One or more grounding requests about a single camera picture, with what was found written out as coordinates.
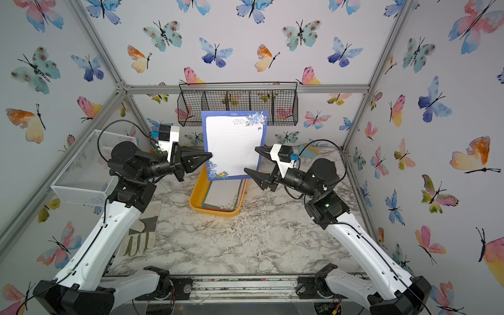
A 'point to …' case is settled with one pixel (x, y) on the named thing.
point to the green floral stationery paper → (222, 194)
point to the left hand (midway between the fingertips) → (209, 155)
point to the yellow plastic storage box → (200, 191)
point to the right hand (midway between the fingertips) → (255, 157)
